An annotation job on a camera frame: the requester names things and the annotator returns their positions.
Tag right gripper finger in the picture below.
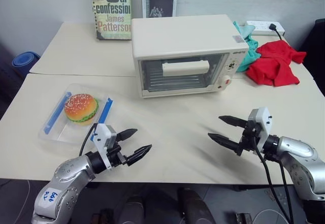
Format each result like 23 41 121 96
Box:
218 115 248 129
207 132 242 156

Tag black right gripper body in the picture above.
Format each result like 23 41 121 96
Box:
236 120 265 156

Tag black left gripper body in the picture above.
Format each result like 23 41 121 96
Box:
106 139 129 168

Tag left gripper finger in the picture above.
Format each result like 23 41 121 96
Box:
116 128 138 142
125 144 153 167

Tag cream toaster oven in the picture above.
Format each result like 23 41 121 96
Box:
131 14 250 99

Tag toy hamburger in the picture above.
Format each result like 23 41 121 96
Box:
63 93 100 126

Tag dark rounded shape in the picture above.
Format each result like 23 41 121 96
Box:
118 195 146 224
176 186 217 224

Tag clear plastic tray blue clips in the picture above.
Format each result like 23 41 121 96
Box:
38 82 115 146

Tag red cloth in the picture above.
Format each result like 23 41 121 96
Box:
245 40 308 87

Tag teal cloth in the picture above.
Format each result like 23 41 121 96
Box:
233 20 262 74

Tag white power strip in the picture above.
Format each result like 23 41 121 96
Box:
245 20 286 37

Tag black chair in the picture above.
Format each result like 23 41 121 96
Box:
298 18 325 83

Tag blue rolled foam mat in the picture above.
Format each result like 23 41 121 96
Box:
12 51 42 69

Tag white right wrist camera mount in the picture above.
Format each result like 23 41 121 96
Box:
247 107 273 144

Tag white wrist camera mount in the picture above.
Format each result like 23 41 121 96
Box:
247 107 273 144
90 123 118 172

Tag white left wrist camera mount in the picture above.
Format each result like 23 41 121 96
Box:
90 123 118 172

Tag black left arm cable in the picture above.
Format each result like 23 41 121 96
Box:
78 122 100 157

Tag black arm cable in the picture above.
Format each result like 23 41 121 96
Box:
78 122 100 157
252 135 295 224

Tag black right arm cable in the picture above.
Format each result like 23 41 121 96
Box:
252 135 295 224

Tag glass oven door with handle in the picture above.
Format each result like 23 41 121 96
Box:
137 52 231 95

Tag white floor cable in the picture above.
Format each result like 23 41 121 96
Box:
253 208 289 224

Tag black plug with cable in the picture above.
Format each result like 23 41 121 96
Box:
269 23 284 42

